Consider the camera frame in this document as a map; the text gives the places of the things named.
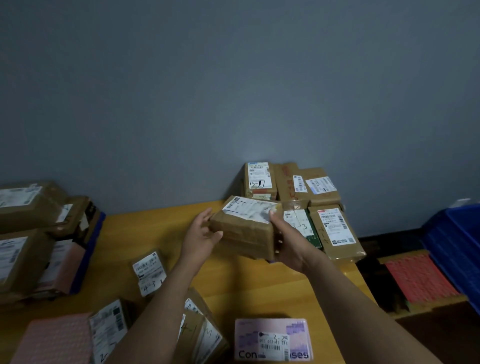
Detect person's left hand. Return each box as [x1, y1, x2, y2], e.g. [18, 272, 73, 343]
[179, 208, 225, 268]

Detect person's right hand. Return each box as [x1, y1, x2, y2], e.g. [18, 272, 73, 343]
[269, 209, 328, 275]

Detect dark green box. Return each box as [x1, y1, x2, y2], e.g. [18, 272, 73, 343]
[283, 208, 324, 250]

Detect box of stack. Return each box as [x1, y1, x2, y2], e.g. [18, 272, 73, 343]
[308, 204, 368, 262]
[0, 229, 56, 305]

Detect brown parcel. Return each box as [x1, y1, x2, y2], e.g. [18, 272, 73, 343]
[208, 194, 285, 262]

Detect small cardboard parcel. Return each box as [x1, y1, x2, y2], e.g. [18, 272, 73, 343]
[131, 249, 169, 298]
[173, 309, 230, 364]

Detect large pink box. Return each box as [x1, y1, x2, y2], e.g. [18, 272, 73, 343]
[233, 317, 315, 363]

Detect box with black KARRIE band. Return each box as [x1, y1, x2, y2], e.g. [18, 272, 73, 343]
[44, 194, 102, 241]

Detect small tall box white labels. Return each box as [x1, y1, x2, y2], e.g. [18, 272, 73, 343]
[88, 298, 132, 364]

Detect pink dot sticker sheet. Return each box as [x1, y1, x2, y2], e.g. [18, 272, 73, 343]
[9, 312, 95, 364]

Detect person's left forearm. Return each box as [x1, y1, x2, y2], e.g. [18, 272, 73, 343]
[106, 258, 200, 364]

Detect person's right forearm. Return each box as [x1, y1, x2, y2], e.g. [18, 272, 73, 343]
[305, 254, 443, 364]

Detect blue plastic grid pallet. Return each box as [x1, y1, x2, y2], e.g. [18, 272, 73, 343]
[69, 211, 107, 295]

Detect blue plastic crate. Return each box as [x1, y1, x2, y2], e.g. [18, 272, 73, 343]
[419, 203, 480, 316]

